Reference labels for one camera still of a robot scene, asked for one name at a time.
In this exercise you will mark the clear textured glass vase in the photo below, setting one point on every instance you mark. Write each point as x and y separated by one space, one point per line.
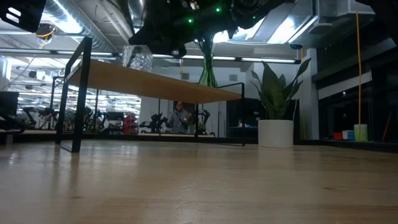
136 59

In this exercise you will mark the green glass vase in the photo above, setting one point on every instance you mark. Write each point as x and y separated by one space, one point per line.
207 77

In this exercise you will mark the black background robot arm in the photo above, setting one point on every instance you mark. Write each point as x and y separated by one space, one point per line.
154 123
40 116

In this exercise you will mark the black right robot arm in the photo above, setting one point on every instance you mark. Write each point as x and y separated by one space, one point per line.
242 9

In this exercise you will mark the black round ceiling device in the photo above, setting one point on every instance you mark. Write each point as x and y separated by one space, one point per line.
44 31

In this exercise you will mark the person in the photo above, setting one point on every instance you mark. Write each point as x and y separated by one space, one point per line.
178 119

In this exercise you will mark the black monitor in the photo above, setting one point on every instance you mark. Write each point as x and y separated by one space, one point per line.
8 104

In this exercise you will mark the long LED light bar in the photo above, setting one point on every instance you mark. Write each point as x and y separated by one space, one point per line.
267 60

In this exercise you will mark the snake plant in white pot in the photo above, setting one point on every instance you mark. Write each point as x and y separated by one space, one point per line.
276 133

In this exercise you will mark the red cup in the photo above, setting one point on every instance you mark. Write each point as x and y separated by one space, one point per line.
338 136

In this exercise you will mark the white cup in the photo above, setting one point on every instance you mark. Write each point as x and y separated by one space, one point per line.
344 135

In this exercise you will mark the blue cup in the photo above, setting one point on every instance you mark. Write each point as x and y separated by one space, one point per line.
351 135

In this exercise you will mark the pale green cup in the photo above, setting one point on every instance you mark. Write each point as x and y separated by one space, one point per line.
360 133

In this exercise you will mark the thin red rod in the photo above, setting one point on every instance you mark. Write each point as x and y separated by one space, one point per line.
386 127

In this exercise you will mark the wooden shelf black metal frame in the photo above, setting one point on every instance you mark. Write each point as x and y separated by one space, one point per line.
140 82

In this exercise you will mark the black aluminium table frame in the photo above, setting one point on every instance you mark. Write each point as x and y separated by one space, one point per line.
140 137

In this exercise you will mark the small black dome camera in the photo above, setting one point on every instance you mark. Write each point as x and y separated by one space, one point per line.
295 46

